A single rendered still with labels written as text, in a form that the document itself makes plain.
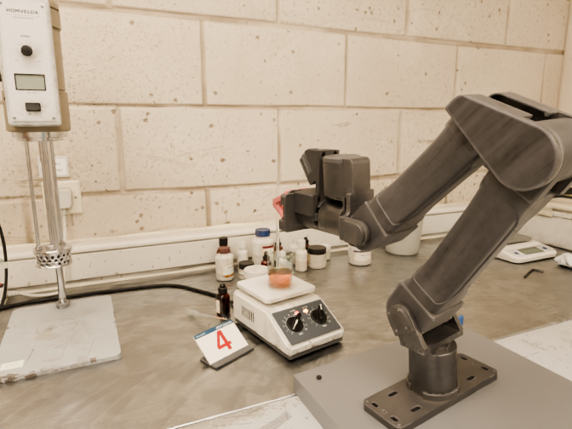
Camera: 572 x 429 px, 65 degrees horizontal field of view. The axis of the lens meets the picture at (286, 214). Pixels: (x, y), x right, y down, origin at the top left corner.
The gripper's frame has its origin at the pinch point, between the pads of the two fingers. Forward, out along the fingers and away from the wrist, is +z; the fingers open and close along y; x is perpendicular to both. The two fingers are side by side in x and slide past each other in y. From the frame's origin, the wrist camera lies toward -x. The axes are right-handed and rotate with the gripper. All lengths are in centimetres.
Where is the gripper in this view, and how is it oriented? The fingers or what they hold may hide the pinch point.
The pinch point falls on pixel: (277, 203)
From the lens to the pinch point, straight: 83.8
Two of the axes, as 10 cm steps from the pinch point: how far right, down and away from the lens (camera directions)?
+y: -8.0, 1.2, -5.9
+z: -6.0, -1.6, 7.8
